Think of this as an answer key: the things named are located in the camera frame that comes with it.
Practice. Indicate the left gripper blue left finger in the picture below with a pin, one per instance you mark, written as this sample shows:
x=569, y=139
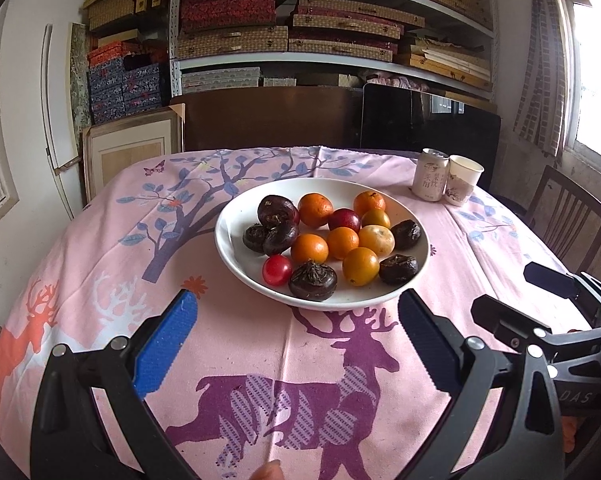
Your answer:
x=164, y=342

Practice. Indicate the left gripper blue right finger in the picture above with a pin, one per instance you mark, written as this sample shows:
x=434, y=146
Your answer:
x=435, y=339

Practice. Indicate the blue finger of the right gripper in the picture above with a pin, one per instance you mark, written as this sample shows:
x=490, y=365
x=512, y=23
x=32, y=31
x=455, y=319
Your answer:
x=511, y=327
x=560, y=284

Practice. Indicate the pale yellow orange fruit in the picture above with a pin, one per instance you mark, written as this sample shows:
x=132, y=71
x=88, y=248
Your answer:
x=379, y=239

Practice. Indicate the small red cherry tomato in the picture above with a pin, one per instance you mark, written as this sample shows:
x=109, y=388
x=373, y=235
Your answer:
x=277, y=270

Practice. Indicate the dark red plum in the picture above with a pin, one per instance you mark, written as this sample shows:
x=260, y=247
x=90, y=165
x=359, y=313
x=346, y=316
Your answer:
x=344, y=218

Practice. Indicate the large orange tangerine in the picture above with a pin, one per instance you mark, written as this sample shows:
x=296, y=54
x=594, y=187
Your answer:
x=315, y=210

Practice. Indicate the person's right hand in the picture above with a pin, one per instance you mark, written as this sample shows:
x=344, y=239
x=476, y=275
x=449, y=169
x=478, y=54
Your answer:
x=569, y=429

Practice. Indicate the person's left hand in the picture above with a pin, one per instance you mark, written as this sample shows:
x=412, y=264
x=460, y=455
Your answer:
x=268, y=471

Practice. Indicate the dark wooden chair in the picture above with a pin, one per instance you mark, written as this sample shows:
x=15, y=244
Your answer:
x=572, y=209

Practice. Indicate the white paper cup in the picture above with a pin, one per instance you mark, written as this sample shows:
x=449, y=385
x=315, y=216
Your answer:
x=463, y=175

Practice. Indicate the patterned curtain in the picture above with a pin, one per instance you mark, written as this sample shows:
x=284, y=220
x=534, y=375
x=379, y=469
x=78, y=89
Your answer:
x=541, y=114

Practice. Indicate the pear drink can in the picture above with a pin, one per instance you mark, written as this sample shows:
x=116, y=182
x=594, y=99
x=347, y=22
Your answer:
x=431, y=174

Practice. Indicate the framed picture leaning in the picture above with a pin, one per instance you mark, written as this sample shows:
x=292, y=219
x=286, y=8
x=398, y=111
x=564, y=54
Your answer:
x=109, y=148

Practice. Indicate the black panel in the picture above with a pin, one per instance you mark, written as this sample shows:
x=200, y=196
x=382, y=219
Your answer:
x=397, y=119

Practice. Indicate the dark wooden board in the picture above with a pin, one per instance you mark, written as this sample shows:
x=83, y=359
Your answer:
x=269, y=117

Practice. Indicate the stack of blue patterned boxes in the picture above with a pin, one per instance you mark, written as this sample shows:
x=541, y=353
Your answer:
x=124, y=87

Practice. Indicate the white metal shelving unit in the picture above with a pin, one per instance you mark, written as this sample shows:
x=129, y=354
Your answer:
x=447, y=44

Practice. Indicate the red patterned flat box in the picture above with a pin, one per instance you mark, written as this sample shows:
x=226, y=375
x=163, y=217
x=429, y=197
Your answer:
x=199, y=15

